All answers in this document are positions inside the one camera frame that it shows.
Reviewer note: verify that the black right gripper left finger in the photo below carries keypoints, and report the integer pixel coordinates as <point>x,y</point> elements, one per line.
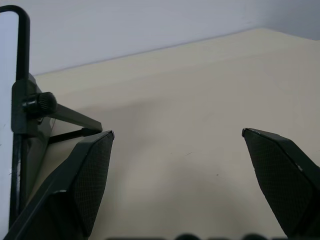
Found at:
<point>75,185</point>

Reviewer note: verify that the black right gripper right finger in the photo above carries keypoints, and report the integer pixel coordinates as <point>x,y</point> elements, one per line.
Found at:
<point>282,172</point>

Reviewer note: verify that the black metal whiteboard stand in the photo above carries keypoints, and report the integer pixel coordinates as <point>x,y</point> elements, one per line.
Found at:
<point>30,110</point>

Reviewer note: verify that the white whiteboard panel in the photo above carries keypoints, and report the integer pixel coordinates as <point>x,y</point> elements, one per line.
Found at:
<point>7,82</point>

